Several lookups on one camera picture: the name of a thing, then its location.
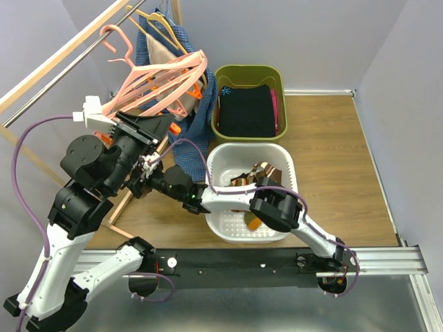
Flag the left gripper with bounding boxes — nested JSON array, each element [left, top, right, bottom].
[[105, 109, 177, 194]]

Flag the pink round clip hanger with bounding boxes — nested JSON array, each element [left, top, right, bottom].
[[100, 24, 208, 120]]

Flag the olive wavy striped sock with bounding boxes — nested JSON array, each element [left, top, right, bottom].
[[244, 212, 262, 232]]

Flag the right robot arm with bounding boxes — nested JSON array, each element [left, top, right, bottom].
[[126, 165, 345, 271]]

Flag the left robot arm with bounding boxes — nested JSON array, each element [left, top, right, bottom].
[[4, 112, 173, 331]]

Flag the yellow wooden hanger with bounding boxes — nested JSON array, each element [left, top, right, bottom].
[[129, 8, 196, 66]]

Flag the blue checkered shirt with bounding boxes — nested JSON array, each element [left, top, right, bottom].
[[134, 15, 219, 182]]

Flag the beige cloth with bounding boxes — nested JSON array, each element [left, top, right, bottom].
[[146, 35, 204, 121]]

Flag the white plastic basket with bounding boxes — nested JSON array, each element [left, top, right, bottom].
[[204, 142, 298, 244]]

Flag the olive green bin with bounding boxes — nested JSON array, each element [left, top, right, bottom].
[[211, 64, 287, 144]]

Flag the black folded clothes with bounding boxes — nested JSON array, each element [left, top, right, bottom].
[[218, 84, 275, 138]]

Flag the pink folded garment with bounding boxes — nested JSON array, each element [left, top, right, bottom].
[[270, 89, 279, 136]]

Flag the metal rack rod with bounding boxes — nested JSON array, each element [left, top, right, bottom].
[[1, 1, 129, 128]]

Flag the wooden clothes rack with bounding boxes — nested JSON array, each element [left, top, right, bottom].
[[0, 0, 184, 239]]

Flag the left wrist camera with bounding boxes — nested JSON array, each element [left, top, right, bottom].
[[72, 95, 116, 133]]

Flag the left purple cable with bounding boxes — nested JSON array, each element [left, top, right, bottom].
[[11, 116, 75, 332]]

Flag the black mounting base rail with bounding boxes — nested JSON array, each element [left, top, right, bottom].
[[140, 247, 357, 289]]

